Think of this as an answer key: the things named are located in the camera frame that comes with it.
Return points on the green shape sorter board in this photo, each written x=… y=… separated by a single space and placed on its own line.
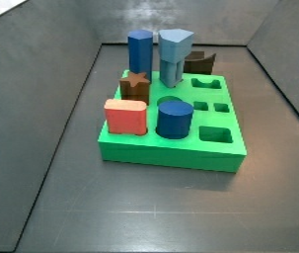
x=214 y=145

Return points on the dark blue hexagonal prism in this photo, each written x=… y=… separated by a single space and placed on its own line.
x=141 y=51

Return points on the red rounded block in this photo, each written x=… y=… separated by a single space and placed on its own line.
x=126 y=116

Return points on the light blue grey block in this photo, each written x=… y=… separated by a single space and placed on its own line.
x=174 y=47

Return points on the brown star block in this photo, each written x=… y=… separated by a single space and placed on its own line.
x=135 y=87

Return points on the black curved holder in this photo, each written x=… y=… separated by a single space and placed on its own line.
x=199 y=64

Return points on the dark blue cylinder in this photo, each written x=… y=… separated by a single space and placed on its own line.
x=174 y=119

